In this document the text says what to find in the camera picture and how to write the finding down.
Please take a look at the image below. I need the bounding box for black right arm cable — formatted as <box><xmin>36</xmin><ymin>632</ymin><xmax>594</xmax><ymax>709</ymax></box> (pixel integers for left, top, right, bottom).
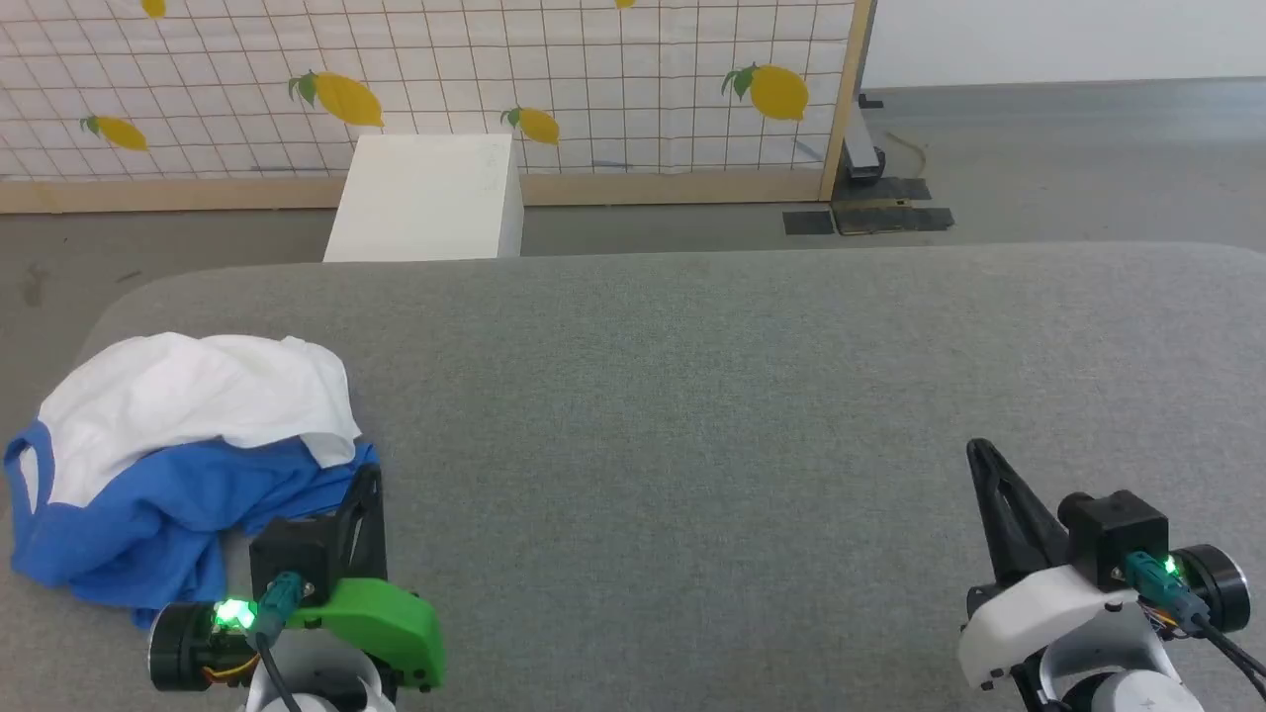
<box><xmin>1128</xmin><ymin>554</ymin><xmax>1266</xmax><ymax>698</ymax></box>

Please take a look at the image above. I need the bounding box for metal partition foot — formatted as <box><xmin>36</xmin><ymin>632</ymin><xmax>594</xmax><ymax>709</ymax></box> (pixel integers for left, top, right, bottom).
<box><xmin>844</xmin><ymin>92</ymin><xmax>889</xmax><ymax>185</ymax></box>

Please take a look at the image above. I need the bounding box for white rectangular box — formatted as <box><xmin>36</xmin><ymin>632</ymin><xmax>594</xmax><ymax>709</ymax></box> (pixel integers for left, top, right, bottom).
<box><xmin>323</xmin><ymin>133</ymin><xmax>525</xmax><ymax>263</ymax></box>

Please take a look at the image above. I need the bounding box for thin floor cable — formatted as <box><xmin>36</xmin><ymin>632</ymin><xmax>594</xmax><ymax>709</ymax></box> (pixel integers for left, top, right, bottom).
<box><xmin>883</xmin><ymin>127</ymin><xmax>932</xmax><ymax>177</ymax></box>

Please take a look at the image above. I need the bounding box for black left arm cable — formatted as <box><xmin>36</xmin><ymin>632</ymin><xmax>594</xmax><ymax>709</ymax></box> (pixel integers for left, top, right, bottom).
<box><xmin>252</xmin><ymin>574</ymin><xmax>306</xmax><ymax>712</ymax></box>

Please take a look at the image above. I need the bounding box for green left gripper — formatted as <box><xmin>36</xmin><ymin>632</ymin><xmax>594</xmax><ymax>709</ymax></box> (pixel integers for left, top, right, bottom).
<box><xmin>287</xmin><ymin>463</ymin><xmax>446</xmax><ymax>691</ymax></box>

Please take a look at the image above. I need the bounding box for lemon print partition screen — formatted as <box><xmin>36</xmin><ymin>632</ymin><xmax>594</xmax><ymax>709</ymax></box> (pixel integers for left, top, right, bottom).
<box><xmin>0</xmin><ymin>0</ymin><xmax>877</xmax><ymax>215</ymax></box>

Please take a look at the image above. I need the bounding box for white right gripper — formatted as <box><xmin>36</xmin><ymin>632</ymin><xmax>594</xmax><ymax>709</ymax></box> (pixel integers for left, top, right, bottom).
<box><xmin>957</xmin><ymin>438</ymin><xmax>1140</xmax><ymax>693</ymax></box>

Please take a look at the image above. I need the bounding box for white and blue child's shirt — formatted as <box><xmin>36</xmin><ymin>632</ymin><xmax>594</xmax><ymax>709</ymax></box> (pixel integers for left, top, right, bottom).
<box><xmin>3</xmin><ymin>332</ymin><xmax>382</xmax><ymax>628</ymax></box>

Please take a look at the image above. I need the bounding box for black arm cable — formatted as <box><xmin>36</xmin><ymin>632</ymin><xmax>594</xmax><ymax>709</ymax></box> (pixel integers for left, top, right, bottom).
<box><xmin>252</xmin><ymin>574</ymin><xmax>306</xmax><ymax>712</ymax></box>
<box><xmin>1128</xmin><ymin>554</ymin><xmax>1266</xmax><ymax>698</ymax></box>

